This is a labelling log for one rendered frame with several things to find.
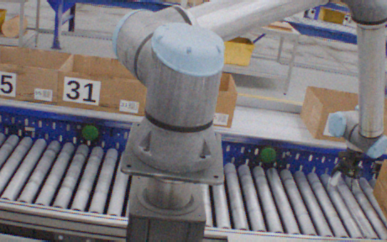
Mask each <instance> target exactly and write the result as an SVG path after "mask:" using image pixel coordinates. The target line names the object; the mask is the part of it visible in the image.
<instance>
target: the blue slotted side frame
mask: <svg viewBox="0 0 387 242"><path fill-rule="evenodd" d="M0 116H1V121H0V129H1V130H0V133H2V134H4V135H5V137H6V139H5V142H6V141H7V139H8V138H9V136H11V135H16V136H18V138H19V143H20V142H21V141H22V139H23V138H24V137H30V138H31V139H32V141H33V145H34V144H35V141H37V140H38V139H44V141H45V142H46V144H47V145H46V147H45V148H44V151H43V152H42V153H44V152H45V151H46V150H47V149H48V146H49V145H50V142H52V141H57V142H59V143H60V150H59V151H58V153H57V155H60V152H61V151H62V149H63V147H64V144H65V143H72V144H73V145H74V148H75V149H74V153H73V154H72V156H71V157H75V153H76V152H77V148H78V147H79V146H80V145H86V146H87V147H88V148H89V153H88V154H87V157H86V159H90V155H91V153H92V150H93V148H94V147H97V146H99V147H101V148H102V149H103V155H102V161H104V160H105V158H106V153H107V151H108V150H110V149H115V150H117V151H118V158H117V160H116V163H119V161H120V158H121V155H122V153H123V152H124V151H125V147H126V145H127V143H128V138H126V139H125V138H124V135H125V132H127V133H128V136H129V133H130V130H131V128H132V125H133V122H127V121H121V120H110V119H104V118H93V117H88V116H83V115H72V114H66V113H57V112H46V111H41V110H35V109H30V108H16V107H11V106H6V105H2V106H1V105H0ZM12 117H14V124H13V122H12ZM26 119H27V120H28V124H26ZM19 120H20V121H21V122H19ZM39 121H41V127H40V126H39ZM82 122H85V123H91V124H100V125H101V135H100V141H99V142H95V141H90V144H88V140H83V139H81V130H80V129H77V125H81V123H82ZM33 123H34V124H33ZM53 123H55V129H53ZM47 124H48V125H47ZM67 124H69V125H70V130H67ZM61 126H62V128H61ZM6 128H8V133H6ZM19 130H21V136H19ZM110 130H112V136H110ZM33 132H34V137H33ZM103 132H105V133H103ZM26 133H27V134H26ZM46 134H48V139H46ZM40 135H41V136H40ZM60 135H61V136H62V141H60ZM220 135H221V139H222V157H223V167H224V166H225V165H226V164H227V163H232V158H233V157H234V161H233V165H234V167H235V170H236V172H237V176H238V178H240V177H239V174H238V168H239V167H240V166H242V165H245V163H246V160H248V164H247V165H246V166H248V168H249V170H250V173H251V176H252V180H254V176H253V168H254V167H256V166H259V163H260V162H257V159H258V154H259V150H258V154H257V155H256V154H255V151H256V149H259V147H260V146H261V145H272V146H278V147H279V150H278V155H277V156H276V160H275V168H274V169H276V170H277V172H278V174H279V175H278V176H279V178H280V181H281V182H282V180H281V177H280V173H281V172H282V171H283V170H285V169H286V168H287V164H290V165H289V168H288V169H286V170H288V171H290V174H291V175H292V177H293V181H294V182H295V180H294V173H295V172H296V171H298V170H300V167H301V166H302V169H301V171H302V172H303V173H304V175H305V178H306V177H307V175H308V174H309V173H312V169H313V167H316V169H315V171H314V172H313V173H316V175H317V177H318V179H319V181H320V176H321V175H322V174H328V175H329V176H331V172H332V169H333V167H334V166H335V165H337V163H338V162H340V160H341V158H338V152H341V151H342V150H343V149H338V148H332V147H327V146H323V147H322V146H317V145H308V144H297V143H291V142H284V141H279V140H268V139H258V138H252V137H246V136H234V135H229V134H220ZM53 137H54V138H53ZM74 138H76V143H75V144H74ZM81 140H82V142H81ZM103 141H104V142H105V145H104V147H102V142H103ZM5 142H4V143H5ZM4 143H3V144H4ZM19 143H18V144H17V146H18V145H19ZM117 143H118V149H117V148H116V146H117ZM33 145H31V147H30V149H29V151H30V150H31V149H32V148H33ZM2 146H3V145H2ZM17 146H16V147H15V148H14V149H16V148H17ZM124 146H125V147H124ZM228 146H229V151H227V147H228ZM242 147H244V151H243V153H242V152H241V149H242ZM235 149H236V150H235ZM345 150H347V149H345ZM284 152H285V157H284V158H283V154H284ZM287 152H290V154H289V155H287V154H286V153H287ZM296 154H299V157H298V159H296ZM363 154H364V156H363V158H361V160H360V161H362V164H361V166H362V167H363V172H364V174H363V172H362V174H363V177H364V178H365V180H366V181H367V183H369V180H372V179H373V175H374V173H376V172H372V170H373V169H374V166H372V167H371V163H372V162H373V163H375V161H384V160H387V154H382V155H381V156H379V157H376V158H371V157H369V155H366V154H365V153H363ZM290 155H291V156H290ZM310 155H312V157H311V160H310ZM323 156H325V160H324V161H323V162H322V160H323ZM316 158H317V159H316ZM336 158H337V163H335V159H336ZM225 159H226V160H225ZM253 162H254V163H253ZM267 164H268V165H267ZM366 164H367V165H366ZM273 165H274V164H270V163H263V162H262V166H261V167H262V169H263V170H264V174H265V179H266V181H268V180H269V179H268V178H267V176H266V171H267V170H268V169H270V168H273ZM307 168H308V170H307ZM326 168H328V171H327V173H325V170H326ZM319 170H320V171H319ZM360 174H361V171H360V172H359V176H360ZM362 174H361V176H362ZM368 175H369V176H368ZM361 176H360V178H362V177H361ZM295 184H296V183H295Z"/></svg>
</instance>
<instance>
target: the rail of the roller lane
mask: <svg viewBox="0 0 387 242"><path fill-rule="evenodd" d="M0 223H1V224H12V225H18V226H24V227H28V228H31V229H41V230H47V231H53V232H60V233H66V234H73V235H78V236H85V237H91V238H97V239H110V240H116V241H122V242H125V241H126V235H127V223H128V219H127V218H121V217H114V216H108V215H102V214H95V213H84V212H78V211H74V210H69V209H64V208H54V207H48V206H42V205H37V204H31V203H20V202H14V201H8V200H5V199H1V198H0ZM228 235H239V236H248V237H254V236H256V237H265V238H271V237H274V238H282V239H286V238H290V239H308V240H310V241H311V242H387V240H381V239H378V240H376V239H350V238H338V237H334V238H332V237H327V236H325V237H321V236H308V235H296V234H278V233H276V234H273V233H267V232H254V231H247V230H243V231H242V230H235V229H216V228H210V227H206V230H205V233H204V237H203V241H202V242H228V240H227V236H228Z"/></svg>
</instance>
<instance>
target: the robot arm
mask: <svg viewBox="0 0 387 242"><path fill-rule="evenodd" d="M332 1H338V2H340V3H344V4H347V5H348V8H349V9H350V12H351V20H352V21H354V23H355V24H356V25H357V45H358V105H357V106H356V108H355V111H349V112H336V113H334V114H332V115H331V117H330V118H329V120H328V123H327V127H328V129H329V132H330V133H331V135H332V136H333V137H343V138H344V139H345V140H346V143H345V145H346V146H347V150H342V151H341V152H338V158H341V160H340V162H338V163H337V165H335V166H334V167H333V169H332V172H331V176H330V179H329V181H328V184H327V189H328V190H329V188H330V187H331V186H336V185H337V182H338V178H339V177H340V176H341V172H340V170H342V173H343V177H345V176H347V177H350V178H351V183H352V186H351V190H352V192H353V191H354V190H355V188H359V186H358V179H359V180H360V176H361V174H362V172H363V167H362V166H361V165H360V163H359V162H360V160H361V158H363V156H364V154H363V153H365V154H366V155H369V157H371V158H376V157H379V156H381V155H382V154H383V153H384V152H385V150H386V148H387V136H386V135H384V126H383V125H384V87H385V81H384V74H385V24H386V23H387V0H213V1H209V2H207V3H204V4H201V5H198V6H195V7H194V8H189V9H184V8H182V7H180V6H178V5H175V6H172V7H170V8H165V9H163V10H160V11H159V12H156V13H154V12H152V11H150V10H148V9H142V10H141V9H140V10H133V11H132V12H130V13H127V15H124V16H123V17H122V19H120V20H119V22H118V23H117V26H116V28H115V30H114V32H113V36H112V47H113V52H114V53H115V55H116V57H117V58H118V60H119V61H120V62H121V65H123V66H125V68H126V69H128V70H129V72H130V73H131V74H133V75H134V76H135V77H136V78H138V79H139V81H140V82H141V83H143V84H144V86H145V87H146V88H147V97H146V104H145V113H144V117H143V120H142V121H141V123H140V125H139V126H138V129H137V130H136V132H135V134H134V137H133V152H134V154H135V155H136V156H137V157H138V158H139V159H140V160H141V161H142V162H144V163H145V164H147V165H149V166H151V167H154V168H156V169H160V170H162V171H168V172H172V173H192V172H197V171H201V170H203V169H205V168H207V167H208V166H210V165H211V164H212V163H213V162H214V160H215V159H216V157H217V140H216V136H215V133H214V129H213V118H214V114H215V109H216V105H217V98H218V88H219V85H220V81H221V76H222V67H223V64H224V49H225V46H224V43H223V42H225V41H226V40H231V39H233V38H236V37H238V36H240V35H242V34H247V33H248V32H250V31H253V30H256V29H259V28H262V27H264V26H265V25H268V24H272V23H273V22H277V21H280V20H281V19H284V18H287V17H290V16H292V15H293V14H294V15H296V14H297V13H302V12H303V11H305V10H308V9H310V8H314V7H315V6H319V5H322V4H323V5H325V4H326V3H330V2H332ZM360 171H361V174H360V176H359V172H360Z"/></svg>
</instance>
